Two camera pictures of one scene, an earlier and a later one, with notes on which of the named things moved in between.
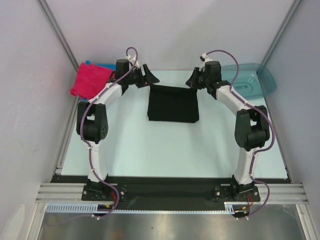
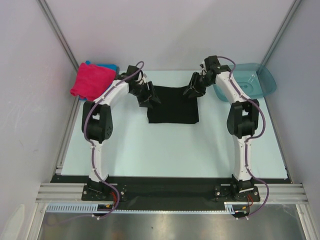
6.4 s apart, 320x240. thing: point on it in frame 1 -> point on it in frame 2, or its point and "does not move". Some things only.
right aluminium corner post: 280,32 does not move
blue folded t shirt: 112,66 does not move
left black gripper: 148,79 -> 150,94
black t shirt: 173,104 does not move
